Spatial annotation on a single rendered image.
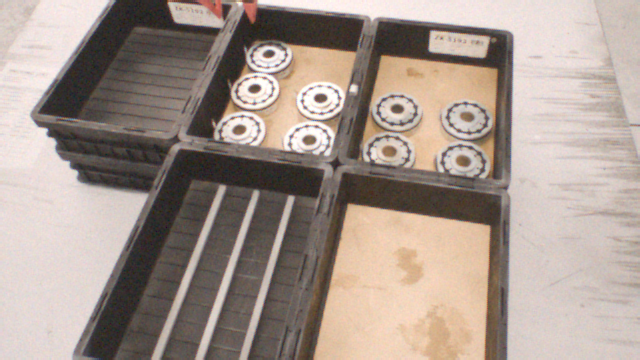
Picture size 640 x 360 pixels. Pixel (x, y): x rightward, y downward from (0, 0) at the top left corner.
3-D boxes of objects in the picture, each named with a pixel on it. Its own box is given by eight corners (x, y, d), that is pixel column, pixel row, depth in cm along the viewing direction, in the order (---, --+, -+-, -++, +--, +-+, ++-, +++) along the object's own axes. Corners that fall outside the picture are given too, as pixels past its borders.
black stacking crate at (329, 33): (250, 41, 136) (242, 3, 127) (371, 56, 132) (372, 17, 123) (191, 176, 112) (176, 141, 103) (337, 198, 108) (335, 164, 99)
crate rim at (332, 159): (243, 9, 128) (241, 1, 127) (373, 23, 124) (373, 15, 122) (178, 148, 104) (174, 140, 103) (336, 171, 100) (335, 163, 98)
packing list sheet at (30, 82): (1, 63, 149) (0, 61, 149) (85, 67, 148) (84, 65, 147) (-66, 164, 129) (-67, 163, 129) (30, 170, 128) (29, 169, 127)
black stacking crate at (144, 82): (134, 28, 140) (118, -10, 131) (248, 41, 136) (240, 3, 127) (54, 155, 116) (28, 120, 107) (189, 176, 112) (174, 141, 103)
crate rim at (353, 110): (373, 23, 124) (373, 15, 122) (511, 39, 120) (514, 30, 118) (336, 171, 100) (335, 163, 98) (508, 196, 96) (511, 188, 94)
